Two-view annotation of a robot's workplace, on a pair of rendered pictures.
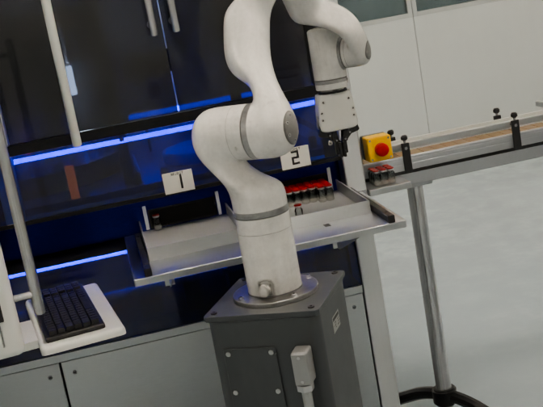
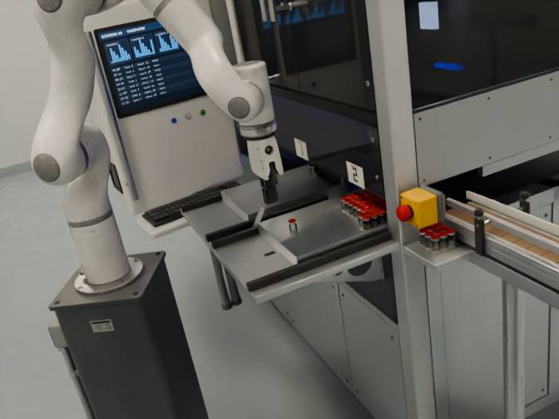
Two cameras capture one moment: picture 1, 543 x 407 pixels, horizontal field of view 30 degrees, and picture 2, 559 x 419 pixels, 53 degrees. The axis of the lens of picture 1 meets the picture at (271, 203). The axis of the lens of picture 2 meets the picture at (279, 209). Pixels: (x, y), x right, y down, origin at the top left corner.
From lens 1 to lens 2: 2.77 m
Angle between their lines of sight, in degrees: 75
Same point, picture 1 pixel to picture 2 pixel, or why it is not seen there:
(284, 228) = (77, 239)
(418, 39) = not seen: outside the picture
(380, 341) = (408, 384)
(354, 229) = (240, 273)
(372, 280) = (403, 328)
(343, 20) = (200, 69)
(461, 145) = (544, 266)
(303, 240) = (226, 253)
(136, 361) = not seen: hidden behind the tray
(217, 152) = not seen: hidden behind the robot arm
